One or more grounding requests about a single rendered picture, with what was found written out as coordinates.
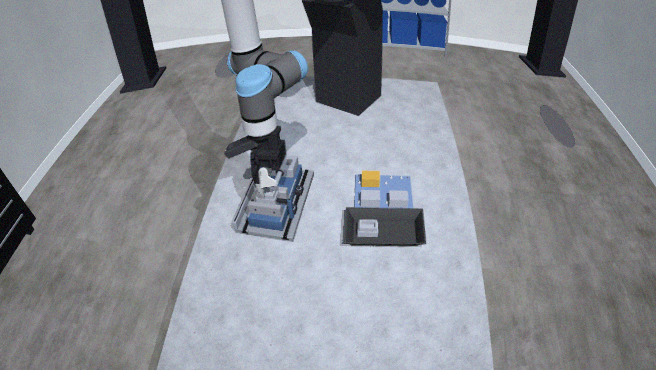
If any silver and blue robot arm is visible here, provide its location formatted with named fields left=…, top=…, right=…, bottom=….
left=221, top=0, right=308, bottom=159

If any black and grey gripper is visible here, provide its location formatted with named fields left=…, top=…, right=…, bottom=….
left=248, top=126, right=286, bottom=197

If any yellow block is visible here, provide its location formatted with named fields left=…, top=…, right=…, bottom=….
left=362, top=171, right=380, bottom=187

